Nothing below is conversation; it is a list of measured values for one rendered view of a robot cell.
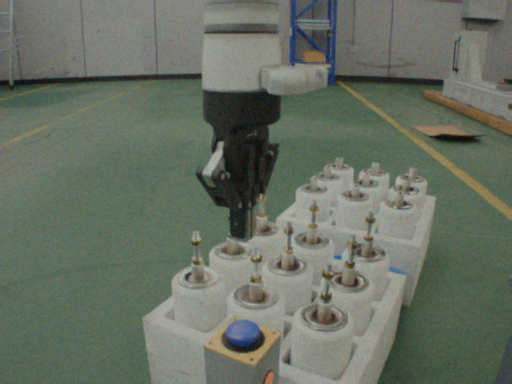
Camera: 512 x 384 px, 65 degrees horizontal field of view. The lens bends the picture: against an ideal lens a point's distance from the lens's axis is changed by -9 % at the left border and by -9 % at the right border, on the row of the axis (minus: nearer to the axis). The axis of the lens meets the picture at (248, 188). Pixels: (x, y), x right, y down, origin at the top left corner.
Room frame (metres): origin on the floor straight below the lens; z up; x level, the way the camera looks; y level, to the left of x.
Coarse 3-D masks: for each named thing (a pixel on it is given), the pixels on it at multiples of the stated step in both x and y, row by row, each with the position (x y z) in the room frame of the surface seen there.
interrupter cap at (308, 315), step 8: (312, 304) 0.58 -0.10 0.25; (336, 304) 0.58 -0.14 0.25; (304, 312) 0.56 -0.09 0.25; (312, 312) 0.56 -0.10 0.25; (336, 312) 0.56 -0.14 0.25; (344, 312) 0.56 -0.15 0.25; (304, 320) 0.54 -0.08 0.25; (312, 320) 0.54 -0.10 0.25; (320, 320) 0.54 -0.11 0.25; (336, 320) 0.54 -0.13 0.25; (344, 320) 0.54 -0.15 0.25; (312, 328) 0.52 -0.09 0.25; (320, 328) 0.52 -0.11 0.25; (328, 328) 0.52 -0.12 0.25; (336, 328) 0.52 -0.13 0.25
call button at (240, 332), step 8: (240, 320) 0.44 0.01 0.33; (248, 320) 0.44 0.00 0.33; (232, 328) 0.42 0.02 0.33; (240, 328) 0.42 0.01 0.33; (248, 328) 0.42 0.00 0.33; (256, 328) 0.42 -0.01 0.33; (232, 336) 0.41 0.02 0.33; (240, 336) 0.41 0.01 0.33; (248, 336) 0.41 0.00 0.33; (256, 336) 0.41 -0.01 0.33; (240, 344) 0.40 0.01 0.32; (248, 344) 0.41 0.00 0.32
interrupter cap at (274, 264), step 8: (280, 256) 0.74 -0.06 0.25; (296, 256) 0.74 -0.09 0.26; (272, 264) 0.71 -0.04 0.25; (280, 264) 0.72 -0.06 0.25; (296, 264) 0.71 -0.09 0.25; (304, 264) 0.71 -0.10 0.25; (272, 272) 0.69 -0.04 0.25; (280, 272) 0.68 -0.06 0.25; (288, 272) 0.68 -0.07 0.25; (296, 272) 0.68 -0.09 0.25
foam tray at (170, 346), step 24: (336, 264) 0.84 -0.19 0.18; (312, 288) 0.74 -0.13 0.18; (168, 312) 0.66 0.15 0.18; (384, 312) 0.65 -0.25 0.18; (168, 336) 0.61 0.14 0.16; (192, 336) 0.59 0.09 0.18; (288, 336) 0.59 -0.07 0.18; (360, 336) 0.59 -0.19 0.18; (384, 336) 0.63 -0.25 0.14; (168, 360) 0.61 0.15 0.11; (192, 360) 0.58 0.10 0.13; (288, 360) 0.56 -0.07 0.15; (360, 360) 0.53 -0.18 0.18; (384, 360) 0.69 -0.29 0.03
